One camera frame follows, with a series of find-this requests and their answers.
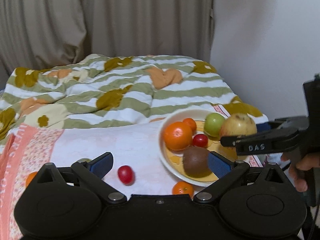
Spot brown kiwi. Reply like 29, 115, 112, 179
182, 146, 212, 178

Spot green striped floral blanket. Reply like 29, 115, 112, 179
1, 54, 267, 145

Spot pink floral tablecloth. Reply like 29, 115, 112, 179
0, 103, 270, 240

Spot small mandarin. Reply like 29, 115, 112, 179
183, 118, 197, 133
172, 181, 194, 198

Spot green apple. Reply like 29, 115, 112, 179
203, 113, 225, 137
77, 158, 91, 163

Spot beige curtain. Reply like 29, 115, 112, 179
1, 0, 214, 74

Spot yellow red apple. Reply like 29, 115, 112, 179
220, 113, 257, 137

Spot cream bowl yellow cartoon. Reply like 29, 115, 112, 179
158, 108, 251, 188

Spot person right hand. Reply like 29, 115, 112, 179
289, 153, 319, 192

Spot cherry tomato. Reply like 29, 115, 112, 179
193, 134, 208, 148
118, 165, 135, 185

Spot large orange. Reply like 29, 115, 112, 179
25, 172, 37, 187
163, 121, 193, 151

